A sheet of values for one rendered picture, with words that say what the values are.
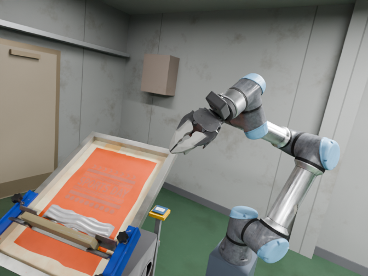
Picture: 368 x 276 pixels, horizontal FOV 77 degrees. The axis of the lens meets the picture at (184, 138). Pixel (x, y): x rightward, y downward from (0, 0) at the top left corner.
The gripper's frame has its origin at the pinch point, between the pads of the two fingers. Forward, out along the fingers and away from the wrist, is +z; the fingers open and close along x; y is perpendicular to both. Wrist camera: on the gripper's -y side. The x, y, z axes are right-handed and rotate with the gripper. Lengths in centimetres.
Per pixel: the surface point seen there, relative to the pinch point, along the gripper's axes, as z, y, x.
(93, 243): 29, 55, 6
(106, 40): -162, 246, 304
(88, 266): 36, 62, 2
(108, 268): 30, 55, -5
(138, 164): -10, 76, 27
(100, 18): -168, 215, 321
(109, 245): 26, 58, 2
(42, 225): 40, 60, 27
